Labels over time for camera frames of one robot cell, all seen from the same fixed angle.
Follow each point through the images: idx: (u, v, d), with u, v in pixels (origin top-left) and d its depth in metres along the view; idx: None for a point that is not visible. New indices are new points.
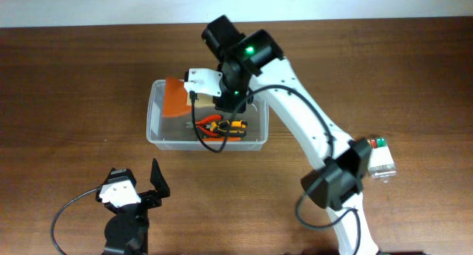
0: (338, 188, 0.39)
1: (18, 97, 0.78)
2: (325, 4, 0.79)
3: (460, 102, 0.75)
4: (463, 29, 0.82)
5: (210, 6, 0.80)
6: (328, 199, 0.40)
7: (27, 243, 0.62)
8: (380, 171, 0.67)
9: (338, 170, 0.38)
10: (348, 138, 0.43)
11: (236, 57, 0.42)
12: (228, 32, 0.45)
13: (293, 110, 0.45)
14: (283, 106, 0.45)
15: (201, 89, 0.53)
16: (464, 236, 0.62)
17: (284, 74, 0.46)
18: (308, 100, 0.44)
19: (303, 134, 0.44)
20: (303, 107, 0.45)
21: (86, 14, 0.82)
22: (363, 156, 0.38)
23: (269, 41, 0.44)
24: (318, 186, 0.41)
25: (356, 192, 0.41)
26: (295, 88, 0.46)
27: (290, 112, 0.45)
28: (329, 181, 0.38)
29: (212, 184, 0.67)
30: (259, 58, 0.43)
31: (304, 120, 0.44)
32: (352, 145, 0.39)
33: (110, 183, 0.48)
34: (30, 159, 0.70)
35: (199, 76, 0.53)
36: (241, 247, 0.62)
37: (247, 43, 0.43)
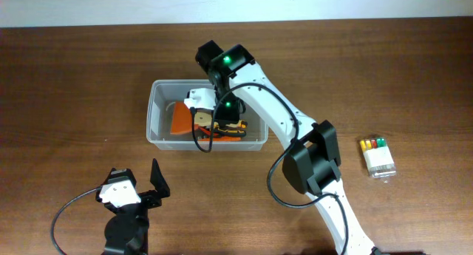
0: (310, 168, 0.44)
1: (18, 97, 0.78)
2: (324, 4, 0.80)
3: (463, 100, 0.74)
4: (463, 28, 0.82)
5: (208, 6, 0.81)
6: (303, 180, 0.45)
7: (28, 242, 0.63)
8: (381, 171, 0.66)
9: (306, 149, 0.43)
10: (312, 122, 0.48)
11: (216, 66, 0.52)
12: (209, 46, 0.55)
13: (263, 101, 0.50)
14: (253, 98, 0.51)
15: (198, 105, 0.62)
16: (468, 236, 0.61)
17: (256, 74, 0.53)
18: (276, 94, 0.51)
19: (273, 121, 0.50)
20: (272, 98, 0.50)
21: (88, 14, 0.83)
22: (327, 137, 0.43)
23: (242, 52, 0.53)
24: (289, 165, 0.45)
25: (324, 171, 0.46)
26: (266, 85, 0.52)
27: (261, 104, 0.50)
28: (297, 159, 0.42)
29: (211, 184, 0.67)
30: (236, 65, 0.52)
31: (273, 109, 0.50)
32: (317, 128, 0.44)
33: (110, 183, 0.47)
34: (31, 159, 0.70)
35: (198, 94, 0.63)
36: (241, 247, 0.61)
37: (225, 55, 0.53)
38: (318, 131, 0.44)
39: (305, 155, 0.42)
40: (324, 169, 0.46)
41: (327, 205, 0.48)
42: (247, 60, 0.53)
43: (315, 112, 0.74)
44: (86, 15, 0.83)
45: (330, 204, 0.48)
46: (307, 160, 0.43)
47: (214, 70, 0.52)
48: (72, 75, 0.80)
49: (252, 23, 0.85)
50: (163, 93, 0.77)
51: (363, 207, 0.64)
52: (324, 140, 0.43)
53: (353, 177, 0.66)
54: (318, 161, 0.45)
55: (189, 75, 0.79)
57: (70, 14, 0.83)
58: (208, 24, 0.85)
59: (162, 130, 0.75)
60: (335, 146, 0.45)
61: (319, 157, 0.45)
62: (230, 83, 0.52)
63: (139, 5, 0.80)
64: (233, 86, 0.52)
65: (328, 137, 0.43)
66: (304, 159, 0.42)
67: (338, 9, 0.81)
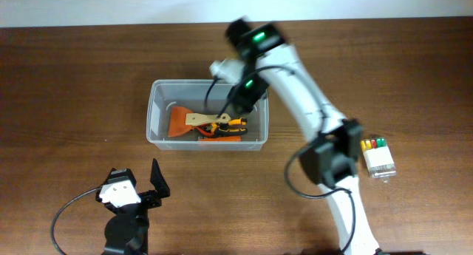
0: (330, 162, 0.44)
1: (19, 97, 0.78)
2: (324, 4, 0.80)
3: (463, 100, 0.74)
4: (462, 28, 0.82)
5: (208, 6, 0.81)
6: (321, 173, 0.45)
7: (28, 242, 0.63)
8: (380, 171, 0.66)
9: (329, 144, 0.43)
10: (339, 117, 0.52)
11: (245, 43, 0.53)
12: (239, 22, 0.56)
13: (291, 86, 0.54)
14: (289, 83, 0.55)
15: (225, 75, 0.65)
16: (468, 236, 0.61)
17: (289, 58, 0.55)
18: (306, 82, 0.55)
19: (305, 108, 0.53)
20: (301, 88, 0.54)
21: (86, 13, 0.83)
22: (352, 134, 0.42)
23: (276, 33, 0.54)
24: (310, 157, 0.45)
25: (344, 168, 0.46)
26: (295, 70, 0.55)
27: (290, 90, 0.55)
28: (319, 152, 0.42)
29: (212, 184, 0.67)
30: (266, 43, 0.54)
31: (301, 98, 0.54)
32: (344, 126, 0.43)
33: (110, 183, 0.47)
34: (31, 159, 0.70)
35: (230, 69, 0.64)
36: (241, 247, 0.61)
37: (257, 32, 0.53)
38: (344, 127, 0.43)
39: (327, 152, 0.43)
40: (343, 166, 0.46)
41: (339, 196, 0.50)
42: (278, 41, 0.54)
43: None
44: (86, 14, 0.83)
45: (341, 199, 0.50)
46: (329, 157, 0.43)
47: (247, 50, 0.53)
48: (72, 75, 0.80)
49: (251, 23, 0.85)
50: (163, 93, 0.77)
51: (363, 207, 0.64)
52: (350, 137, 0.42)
53: None
54: (339, 158, 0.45)
55: (189, 75, 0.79)
57: (70, 14, 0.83)
58: (208, 24, 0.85)
59: (162, 130, 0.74)
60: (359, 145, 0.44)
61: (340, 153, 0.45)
62: (259, 60, 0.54)
63: (139, 5, 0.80)
64: (261, 63, 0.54)
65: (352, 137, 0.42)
66: (326, 155, 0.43)
67: (338, 9, 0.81)
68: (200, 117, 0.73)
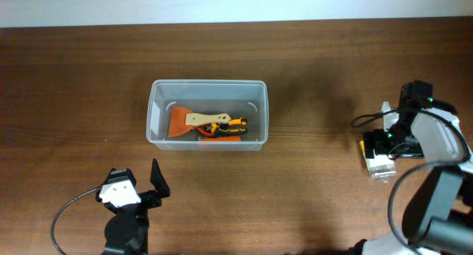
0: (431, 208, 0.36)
1: (19, 97, 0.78)
2: (324, 4, 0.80)
3: (462, 100, 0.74)
4: (462, 29, 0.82)
5: (208, 6, 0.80)
6: (427, 213, 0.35)
7: (28, 243, 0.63)
8: (380, 171, 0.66)
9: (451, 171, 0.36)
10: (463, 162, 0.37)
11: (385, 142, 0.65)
12: (371, 139, 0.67)
13: (441, 126, 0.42)
14: (434, 128, 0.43)
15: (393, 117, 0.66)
16: None
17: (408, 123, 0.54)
18: (443, 128, 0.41)
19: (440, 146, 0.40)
20: (443, 130, 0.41)
21: (86, 12, 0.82)
22: (450, 168, 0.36)
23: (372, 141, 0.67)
24: (417, 207, 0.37)
25: (443, 185, 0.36)
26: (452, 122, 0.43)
27: (440, 131, 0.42)
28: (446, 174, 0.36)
29: (212, 184, 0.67)
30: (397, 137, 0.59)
31: (439, 141, 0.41)
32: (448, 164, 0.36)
33: (110, 183, 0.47)
34: (30, 159, 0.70)
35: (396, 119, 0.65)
36: (241, 247, 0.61)
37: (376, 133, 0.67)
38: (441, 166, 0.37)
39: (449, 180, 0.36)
40: (440, 203, 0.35)
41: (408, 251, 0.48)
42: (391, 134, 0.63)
43: (315, 112, 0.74)
44: (86, 14, 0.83)
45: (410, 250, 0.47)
46: (453, 186, 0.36)
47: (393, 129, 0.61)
48: (72, 75, 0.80)
49: (251, 23, 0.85)
50: (163, 93, 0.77)
51: (363, 207, 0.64)
52: (442, 173, 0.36)
53: (353, 177, 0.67)
54: (447, 187, 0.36)
55: (189, 76, 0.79)
57: (69, 14, 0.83)
58: (208, 24, 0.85)
59: (162, 130, 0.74)
60: (451, 185, 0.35)
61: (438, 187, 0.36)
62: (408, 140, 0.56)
63: (139, 5, 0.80)
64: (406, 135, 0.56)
65: (452, 177, 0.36)
66: (442, 184, 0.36)
67: (338, 9, 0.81)
68: (200, 117, 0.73)
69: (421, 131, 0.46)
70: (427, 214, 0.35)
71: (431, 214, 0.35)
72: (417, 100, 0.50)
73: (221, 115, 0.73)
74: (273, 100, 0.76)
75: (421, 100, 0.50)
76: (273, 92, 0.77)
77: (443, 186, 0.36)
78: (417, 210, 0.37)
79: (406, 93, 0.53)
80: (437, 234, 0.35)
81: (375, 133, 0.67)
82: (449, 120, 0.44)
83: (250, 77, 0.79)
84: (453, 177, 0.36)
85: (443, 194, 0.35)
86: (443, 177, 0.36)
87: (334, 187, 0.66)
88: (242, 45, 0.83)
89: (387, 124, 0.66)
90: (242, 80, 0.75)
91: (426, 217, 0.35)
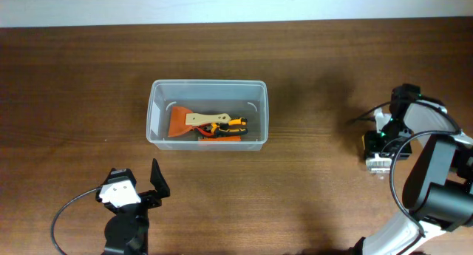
0: (429, 177, 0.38)
1: (19, 97, 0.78)
2: (324, 4, 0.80)
3: (463, 100, 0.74)
4: (462, 29, 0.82)
5: (208, 6, 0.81)
6: (423, 182, 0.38)
7: (28, 243, 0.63)
8: (378, 166, 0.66)
9: (444, 140, 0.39)
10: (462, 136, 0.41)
11: (379, 141, 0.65)
12: (366, 140, 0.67)
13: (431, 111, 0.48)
14: (428, 117, 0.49)
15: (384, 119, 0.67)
16: (466, 236, 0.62)
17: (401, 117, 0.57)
18: (434, 113, 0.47)
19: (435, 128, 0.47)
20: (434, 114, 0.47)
21: (86, 13, 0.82)
22: (441, 139, 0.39)
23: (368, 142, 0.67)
24: (416, 179, 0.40)
25: (437, 153, 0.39)
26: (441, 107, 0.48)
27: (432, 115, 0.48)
28: (438, 144, 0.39)
29: (212, 184, 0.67)
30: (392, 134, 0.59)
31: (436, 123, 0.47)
32: (440, 136, 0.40)
33: (110, 183, 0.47)
34: (30, 159, 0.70)
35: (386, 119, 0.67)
36: (241, 248, 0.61)
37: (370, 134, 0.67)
38: (434, 138, 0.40)
39: (442, 148, 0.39)
40: (435, 172, 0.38)
41: (408, 230, 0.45)
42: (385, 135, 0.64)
43: (315, 112, 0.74)
44: (86, 14, 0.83)
45: (409, 230, 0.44)
46: (446, 156, 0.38)
47: (386, 126, 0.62)
48: (72, 75, 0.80)
49: (251, 24, 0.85)
50: (163, 93, 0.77)
51: (363, 207, 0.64)
52: (435, 144, 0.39)
53: (353, 177, 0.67)
54: (441, 156, 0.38)
55: (189, 76, 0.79)
57: (69, 14, 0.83)
58: (209, 24, 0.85)
59: (162, 130, 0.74)
60: (444, 154, 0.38)
61: (433, 157, 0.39)
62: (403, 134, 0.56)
63: (138, 5, 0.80)
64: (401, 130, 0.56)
65: (445, 147, 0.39)
66: (436, 154, 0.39)
67: (338, 9, 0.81)
68: (200, 117, 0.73)
69: (418, 119, 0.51)
70: (425, 182, 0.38)
71: (429, 182, 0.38)
72: (409, 97, 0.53)
73: (221, 115, 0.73)
74: (274, 100, 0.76)
75: (412, 97, 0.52)
76: (273, 92, 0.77)
77: (437, 154, 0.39)
78: (416, 181, 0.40)
79: (397, 89, 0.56)
80: (437, 202, 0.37)
81: (369, 134, 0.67)
82: (440, 107, 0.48)
83: (250, 77, 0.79)
84: (446, 146, 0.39)
85: (437, 163, 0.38)
86: (436, 148, 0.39)
87: (334, 187, 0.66)
88: (242, 45, 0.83)
89: (380, 126, 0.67)
90: (242, 81, 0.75)
91: (424, 187, 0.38)
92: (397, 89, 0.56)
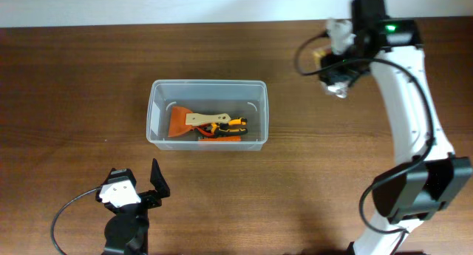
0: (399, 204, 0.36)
1: (18, 97, 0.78)
2: (324, 4, 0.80)
3: (462, 100, 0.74)
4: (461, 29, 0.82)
5: (208, 7, 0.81)
6: (394, 208, 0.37)
7: (28, 243, 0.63)
8: None
9: (417, 177, 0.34)
10: (450, 151, 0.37)
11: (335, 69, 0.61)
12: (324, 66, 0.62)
13: (409, 99, 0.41)
14: (397, 100, 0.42)
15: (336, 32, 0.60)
16: (465, 236, 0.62)
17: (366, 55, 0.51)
18: (409, 103, 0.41)
19: (403, 124, 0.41)
20: (414, 98, 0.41)
21: (86, 12, 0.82)
22: (414, 174, 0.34)
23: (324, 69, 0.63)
24: (385, 196, 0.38)
25: (406, 188, 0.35)
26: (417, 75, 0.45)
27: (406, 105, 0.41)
28: (409, 182, 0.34)
29: (212, 184, 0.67)
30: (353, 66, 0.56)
31: (410, 113, 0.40)
32: (410, 171, 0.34)
33: (110, 183, 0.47)
34: (30, 158, 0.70)
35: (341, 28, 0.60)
36: (241, 248, 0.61)
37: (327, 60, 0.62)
38: (403, 172, 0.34)
39: (414, 185, 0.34)
40: (404, 199, 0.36)
41: (389, 235, 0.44)
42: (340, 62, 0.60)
43: (315, 112, 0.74)
44: (86, 14, 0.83)
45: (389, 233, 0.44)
46: (417, 188, 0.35)
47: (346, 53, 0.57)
48: (72, 75, 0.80)
49: (251, 24, 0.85)
50: (163, 93, 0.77)
51: None
52: (406, 182, 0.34)
53: (353, 177, 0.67)
54: (411, 189, 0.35)
55: (189, 76, 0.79)
57: (69, 13, 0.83)
58: (209, 24, 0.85)
59: (162, 130, 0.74)
60: (414, 187, 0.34)
61: (403, 191, 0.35)
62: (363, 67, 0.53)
63: (138, 5, 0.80)
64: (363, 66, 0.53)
65: (415, 182, 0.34)
66: (407, 189, 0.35)
67: (338, 9, 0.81)
68: (200, 117, 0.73)
69: (388, 89, 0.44)
70: (395, 208, 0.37)
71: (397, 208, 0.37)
72: (376, 27, 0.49)
73: (220, 115, 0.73)
74: (274, 100, 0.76)
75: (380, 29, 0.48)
76: (273, 92, 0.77)
77: (409, 189, 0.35)
78: (386, 198, 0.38)
79: (366, 12, 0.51)
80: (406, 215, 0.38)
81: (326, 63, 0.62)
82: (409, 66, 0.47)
83: (250, 77, 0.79)
84: (417, 182, 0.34)
85: (407, 194, 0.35)
86: (406, 185, 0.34)
87: (334, 188, 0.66)
88: (242, 45, 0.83)
89: (338, 41, 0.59)
90: (242, 80, 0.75)
91: (394, 211, 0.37)
92: (367, 11, 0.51)
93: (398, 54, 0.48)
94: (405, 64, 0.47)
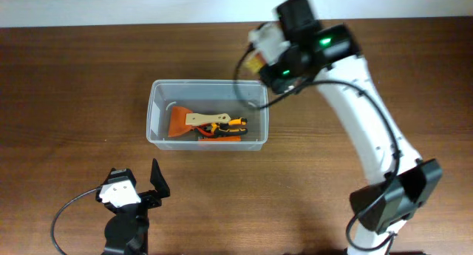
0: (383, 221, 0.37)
1: (18, 97, 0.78)
2: (324, 4, 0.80)
3: (462, 100, 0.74)
4: (462, 29, 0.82)
5: (208, 6, 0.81)
6: (379, 225, 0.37)
7: (29, 243, 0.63)
8: None
9: (395, 195, 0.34)
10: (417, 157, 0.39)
11: None
12: None
13: (364, 116, 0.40)
14: (355, 120, 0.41)
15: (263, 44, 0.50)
16: (465, 236, 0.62)
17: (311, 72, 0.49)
18: (365, 120, 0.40)
19: (366, 143, 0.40)
20: (370, 112, 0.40)
21: (86, 12, 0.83)
22: (392, 195, 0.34)
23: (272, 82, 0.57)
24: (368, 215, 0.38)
25: (388, 207, 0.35)
26: (367, 90, 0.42)
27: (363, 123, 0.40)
28: (389, 202, 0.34)
29: (212, 184, 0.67)
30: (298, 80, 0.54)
31: (372, 131, 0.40)
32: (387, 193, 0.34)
33: (110, 183, 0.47)
34: (30, 159, 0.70)
35: (270, 35, 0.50)
36: (241, 247, 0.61)
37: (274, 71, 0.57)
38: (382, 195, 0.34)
39: (393, 202, 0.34)
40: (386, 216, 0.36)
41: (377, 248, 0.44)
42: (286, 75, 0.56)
43: (315, 112, 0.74)
44: (86, 14, 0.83)
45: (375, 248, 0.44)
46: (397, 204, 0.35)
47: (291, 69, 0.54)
48: (72, 75, 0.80)
49: (251, 23, 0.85)
50: (163, 93, 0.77)
51: None
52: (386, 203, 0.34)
53: (353, 177, 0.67)
54: (391, 207, 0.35)
55: (189, 76, 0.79)
57: (69, 13, 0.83)
58: (209, 24, 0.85)
59: (162, 130, 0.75)
60: (395, 204, 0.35)
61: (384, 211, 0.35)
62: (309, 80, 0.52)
63: (139, 4, 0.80)
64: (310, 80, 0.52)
65: (394, 200, 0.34)
66: (389, 208, 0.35)
67: (338, 9, 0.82)
68: (200, 117, 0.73)
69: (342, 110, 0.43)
70: (380, 225, 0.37)
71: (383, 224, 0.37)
72: (310, 43, 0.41)
73: (220, 115, 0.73)
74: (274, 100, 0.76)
75: (313, 45, 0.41)
76: None
77: (390, 208, 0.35)
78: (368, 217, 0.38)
79: (298, 21, 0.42)
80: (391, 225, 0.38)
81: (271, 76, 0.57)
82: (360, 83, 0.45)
83: (250, 77, 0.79)
84: (397, 199, 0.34)
85: (389, 211, 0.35)
86: (386, 206, 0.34)
87: (334, 188, 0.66)
88: (242, 44, 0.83)
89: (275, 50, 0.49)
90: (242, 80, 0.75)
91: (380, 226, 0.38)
92: (296, 21, 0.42)
93: (344, 69, 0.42)
94: (349, 78, 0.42)
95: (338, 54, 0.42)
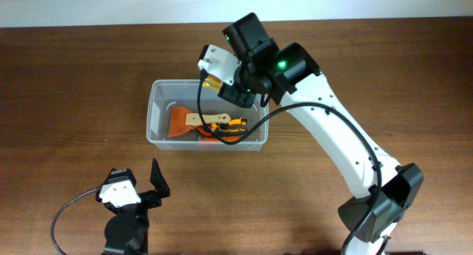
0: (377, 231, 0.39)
1: (18, 97, 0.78)
2: (324, 4, 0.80)
3: (461, 100, 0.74)
4: (462, 29, 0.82)
5: (208, 6, 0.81)
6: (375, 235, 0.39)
7: (28, 243, 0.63)
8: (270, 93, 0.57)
9: (382, 207, 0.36)
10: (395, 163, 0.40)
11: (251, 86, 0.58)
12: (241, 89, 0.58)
13: (338, 135, 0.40)
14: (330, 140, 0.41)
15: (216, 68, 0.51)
16: (465, 236, 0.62)
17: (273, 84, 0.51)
18: (339, 140, 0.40)
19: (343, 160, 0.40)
20: (344, 129, 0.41)
21: (86, 12, 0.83)
22: (380, 208, 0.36)
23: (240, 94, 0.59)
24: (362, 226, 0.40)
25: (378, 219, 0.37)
26: (335, 106, 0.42)
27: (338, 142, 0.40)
28: (379, 215, 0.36)
29: (212, 184, 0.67)
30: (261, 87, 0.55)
31: (349, 147, 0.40)
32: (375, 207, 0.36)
33: (110, 183, 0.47)
34: (29, 159, 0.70)
35: (219, 58, 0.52)
36: (241, 247, 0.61)
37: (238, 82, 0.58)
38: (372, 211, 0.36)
39: (382, 214, 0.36)
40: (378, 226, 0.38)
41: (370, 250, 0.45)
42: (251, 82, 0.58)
43: None
44: (86, 14, 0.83)
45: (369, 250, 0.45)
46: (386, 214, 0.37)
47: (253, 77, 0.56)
48: (72, 75, 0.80)
49: None
50: (163, 93, 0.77)
51: None
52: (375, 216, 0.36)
53: None
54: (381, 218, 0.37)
55: (189, 76, 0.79)
57: (69, 13, 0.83)
58: (209, 24, 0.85)
59: (162, 130, 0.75)
60: (384, 215, 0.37)
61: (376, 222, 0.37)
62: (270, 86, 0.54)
63: (138, 4, 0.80)
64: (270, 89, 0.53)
65: (383, 211, 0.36)
66: (380, 220, 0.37)
67: (338, 9, 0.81)
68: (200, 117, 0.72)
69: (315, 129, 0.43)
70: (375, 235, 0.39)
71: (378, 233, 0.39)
72: (267, 67, 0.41)
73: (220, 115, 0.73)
74: None
75: (273, 69, 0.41)
76: None
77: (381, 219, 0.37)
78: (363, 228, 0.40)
79: (250, 43, 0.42)
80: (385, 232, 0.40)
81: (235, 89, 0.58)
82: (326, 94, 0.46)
83: None
84: (386, 210, 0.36)
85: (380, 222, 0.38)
86: (377, 219, 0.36)
87: (333, 188, 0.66)
88: None
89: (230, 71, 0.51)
90: None
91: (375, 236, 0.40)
92: (248, 43, 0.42)
93: (304, 88, 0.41)
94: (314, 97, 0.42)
95: (298, 72, 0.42)
